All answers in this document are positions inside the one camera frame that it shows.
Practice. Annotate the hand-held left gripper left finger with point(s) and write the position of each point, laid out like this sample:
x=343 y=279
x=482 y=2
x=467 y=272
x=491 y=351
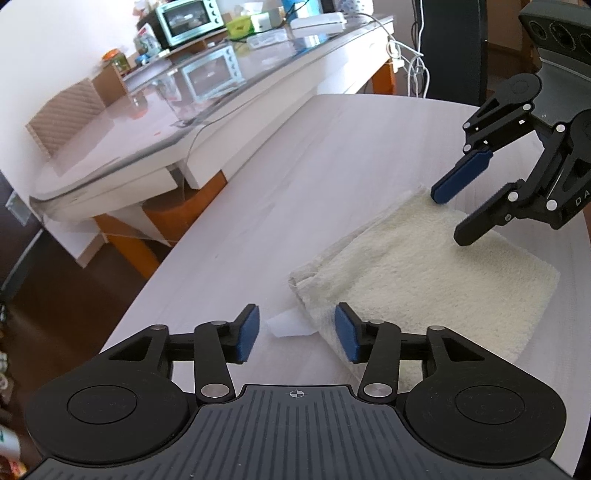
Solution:
x=249 y=334

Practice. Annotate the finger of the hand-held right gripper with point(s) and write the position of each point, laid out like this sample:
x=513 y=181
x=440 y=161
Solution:
x=461 y=177
x=489 y=217

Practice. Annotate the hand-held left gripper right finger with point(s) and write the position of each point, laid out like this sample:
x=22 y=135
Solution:
x=346 y=332

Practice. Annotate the cream towel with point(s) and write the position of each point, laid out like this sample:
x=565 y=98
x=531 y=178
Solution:
x=415 y=277

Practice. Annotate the tall black panel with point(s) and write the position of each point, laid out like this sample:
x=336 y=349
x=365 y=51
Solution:
x=455 y=46

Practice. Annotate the white glass-topped side table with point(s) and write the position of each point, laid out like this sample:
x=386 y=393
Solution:
x=286 y=92

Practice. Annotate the white flat box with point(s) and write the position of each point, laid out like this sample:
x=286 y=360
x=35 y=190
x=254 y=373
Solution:
x=318 y=24

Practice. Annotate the green tissue box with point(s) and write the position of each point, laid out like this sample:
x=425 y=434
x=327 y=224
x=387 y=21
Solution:
x=239 y=25

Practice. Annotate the brown cardboard box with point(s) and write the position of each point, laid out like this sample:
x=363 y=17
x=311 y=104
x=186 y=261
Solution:
x=108 y=87

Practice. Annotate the woven beige box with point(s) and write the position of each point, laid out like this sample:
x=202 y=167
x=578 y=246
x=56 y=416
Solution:
x=64 y=115

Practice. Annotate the green jar with orange lid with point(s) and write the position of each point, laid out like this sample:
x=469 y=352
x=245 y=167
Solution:
x=115 y=62

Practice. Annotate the colourful snack packet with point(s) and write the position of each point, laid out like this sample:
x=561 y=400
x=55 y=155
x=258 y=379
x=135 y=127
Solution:
x=147 y=41

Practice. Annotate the silver toaster oven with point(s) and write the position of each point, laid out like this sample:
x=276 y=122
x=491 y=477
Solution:
x=189 y=18

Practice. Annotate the grey wall socket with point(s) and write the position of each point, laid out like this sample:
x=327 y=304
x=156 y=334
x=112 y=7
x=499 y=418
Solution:
x=17 y=208

